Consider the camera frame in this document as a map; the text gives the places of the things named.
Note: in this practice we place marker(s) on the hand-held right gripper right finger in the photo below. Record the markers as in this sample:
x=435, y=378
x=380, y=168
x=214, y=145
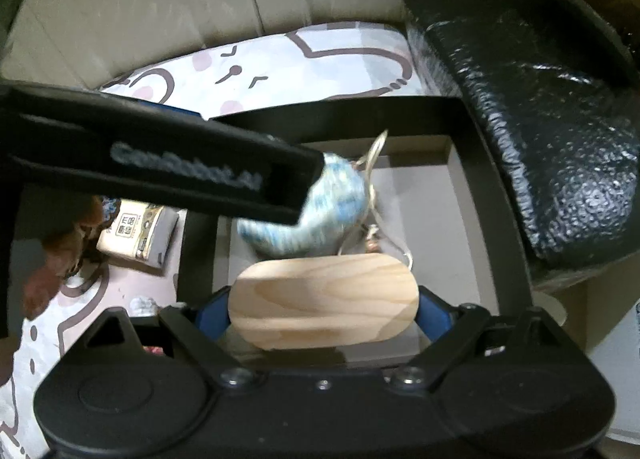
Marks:
x=431, y=310

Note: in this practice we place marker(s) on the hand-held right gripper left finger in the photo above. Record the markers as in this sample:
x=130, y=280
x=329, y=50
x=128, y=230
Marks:
x=212, y=311

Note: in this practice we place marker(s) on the small cream printed box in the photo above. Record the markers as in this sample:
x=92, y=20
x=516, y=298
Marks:
x=135, y=234

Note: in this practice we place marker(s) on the oval wooden block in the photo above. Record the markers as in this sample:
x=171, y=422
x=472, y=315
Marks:
x=320, y=299

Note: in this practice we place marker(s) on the black storage box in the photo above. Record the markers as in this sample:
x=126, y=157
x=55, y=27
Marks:
x=490, y=219

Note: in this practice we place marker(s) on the pale blue-white crochet toy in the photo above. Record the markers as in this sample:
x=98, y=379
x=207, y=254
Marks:
x=335, y=204

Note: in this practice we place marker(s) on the person's left hand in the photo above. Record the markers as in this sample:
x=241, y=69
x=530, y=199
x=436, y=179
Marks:
x=55, y=259

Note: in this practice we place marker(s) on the small pale crochet piece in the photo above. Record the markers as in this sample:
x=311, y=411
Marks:
x=142, y=304

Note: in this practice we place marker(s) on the cream base cabinet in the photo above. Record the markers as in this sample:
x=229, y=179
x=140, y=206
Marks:
x=175, y=4

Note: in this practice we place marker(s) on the cartoon bear printed blanket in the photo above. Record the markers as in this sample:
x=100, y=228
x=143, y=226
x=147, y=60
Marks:
x=300, y=64

